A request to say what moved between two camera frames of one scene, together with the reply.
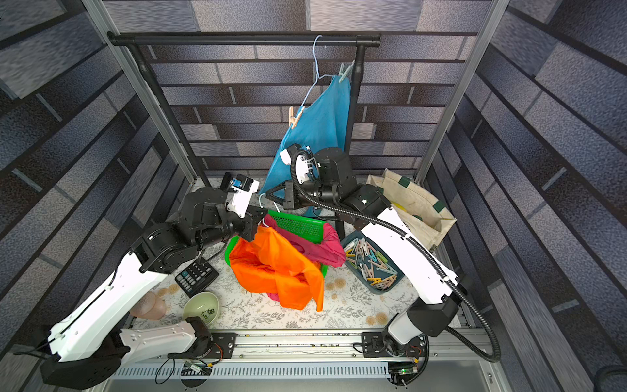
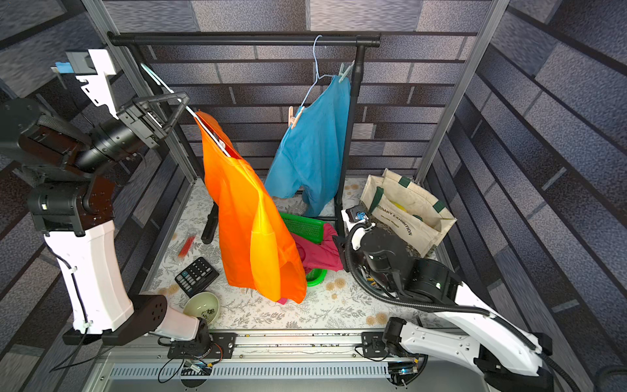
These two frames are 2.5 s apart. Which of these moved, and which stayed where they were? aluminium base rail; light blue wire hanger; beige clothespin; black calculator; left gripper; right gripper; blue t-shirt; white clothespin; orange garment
Moved: left gripper; orange garment; right gripper
Stayed: black calculator; aluminium base rail; beige clothespin; light blue wire hanger; blue t-shirt; white clothespin
